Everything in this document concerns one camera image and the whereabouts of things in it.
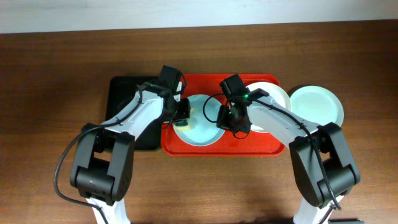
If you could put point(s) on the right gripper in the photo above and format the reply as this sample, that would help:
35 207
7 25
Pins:
224 122

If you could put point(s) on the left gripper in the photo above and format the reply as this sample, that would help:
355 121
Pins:
182 109

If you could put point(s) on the green and yellow sponge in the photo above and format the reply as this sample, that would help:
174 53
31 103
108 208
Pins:
183 124

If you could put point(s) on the light blue plate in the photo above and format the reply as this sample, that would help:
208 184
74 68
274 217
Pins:
203 132

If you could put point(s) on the white plate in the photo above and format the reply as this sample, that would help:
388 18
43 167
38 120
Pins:
279 95

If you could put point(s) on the light green plate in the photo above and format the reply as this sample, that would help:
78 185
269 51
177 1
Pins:
317 104

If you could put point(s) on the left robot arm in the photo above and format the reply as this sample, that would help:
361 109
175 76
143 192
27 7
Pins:
103 162

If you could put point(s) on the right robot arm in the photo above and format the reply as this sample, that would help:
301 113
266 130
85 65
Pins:
323 164

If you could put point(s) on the red plastic tray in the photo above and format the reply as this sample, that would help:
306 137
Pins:
255 144

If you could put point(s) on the black plastic tray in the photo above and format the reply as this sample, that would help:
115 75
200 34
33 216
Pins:
121 90

